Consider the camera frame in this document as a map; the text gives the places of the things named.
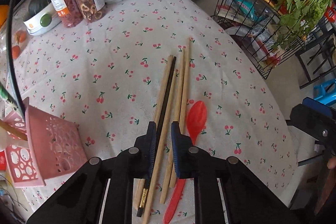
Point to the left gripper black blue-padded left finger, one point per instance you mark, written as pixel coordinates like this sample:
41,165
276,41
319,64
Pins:
101,191

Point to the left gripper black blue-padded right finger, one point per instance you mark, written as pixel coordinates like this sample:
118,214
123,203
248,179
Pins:
225,190

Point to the brown wooden chopstick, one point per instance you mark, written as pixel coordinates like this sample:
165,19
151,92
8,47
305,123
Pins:
141,184
12,130

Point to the pink perforated utensil basket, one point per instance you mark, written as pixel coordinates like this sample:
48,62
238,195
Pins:
54,148

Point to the black chopstick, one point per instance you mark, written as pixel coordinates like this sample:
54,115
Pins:
157,135

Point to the light bamboo chopstick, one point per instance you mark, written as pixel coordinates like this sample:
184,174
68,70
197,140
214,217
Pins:
159,156
185,88
177,95

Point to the red plastic spoon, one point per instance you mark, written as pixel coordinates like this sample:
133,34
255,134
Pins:
196,120

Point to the panda print chopsticks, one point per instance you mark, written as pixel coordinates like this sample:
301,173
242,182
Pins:
6,96

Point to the person's right hand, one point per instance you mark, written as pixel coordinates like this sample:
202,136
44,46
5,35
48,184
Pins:
331,164

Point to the green leafy vegetables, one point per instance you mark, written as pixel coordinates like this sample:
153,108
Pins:
300,18

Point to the cherry print tablecloth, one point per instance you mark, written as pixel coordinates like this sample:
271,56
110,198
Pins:
105,76

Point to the clear jar with small oranges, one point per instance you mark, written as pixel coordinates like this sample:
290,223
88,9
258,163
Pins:
18,38

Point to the white bowl with olive print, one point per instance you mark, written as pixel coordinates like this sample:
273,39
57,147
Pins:
42,22

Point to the dark green squash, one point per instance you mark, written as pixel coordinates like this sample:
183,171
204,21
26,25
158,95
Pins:
35,6

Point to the orange tangerine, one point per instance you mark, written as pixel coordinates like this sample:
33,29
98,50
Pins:
4,9

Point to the black wire storage rack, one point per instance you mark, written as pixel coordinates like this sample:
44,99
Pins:
254,25

